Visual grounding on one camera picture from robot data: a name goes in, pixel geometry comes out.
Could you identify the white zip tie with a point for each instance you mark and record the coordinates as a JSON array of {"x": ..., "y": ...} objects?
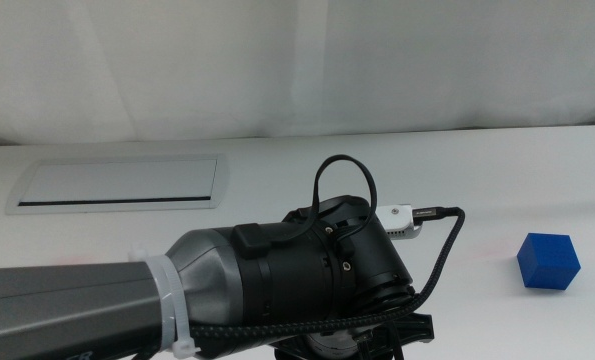
[{"x": 174, "y": 300}]

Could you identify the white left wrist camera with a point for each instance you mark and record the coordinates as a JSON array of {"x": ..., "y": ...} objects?
[{"x": 397, "y": 220}]

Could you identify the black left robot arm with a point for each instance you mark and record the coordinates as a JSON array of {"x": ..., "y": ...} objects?
[{"x": 77, "y": 300}]

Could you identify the blue cube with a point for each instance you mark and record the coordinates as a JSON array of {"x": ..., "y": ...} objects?
[{"x": 548, "y": 262}]

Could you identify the white backdrop curtain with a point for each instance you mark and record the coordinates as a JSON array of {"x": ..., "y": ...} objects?
[{"x": 177, "y": 60}]

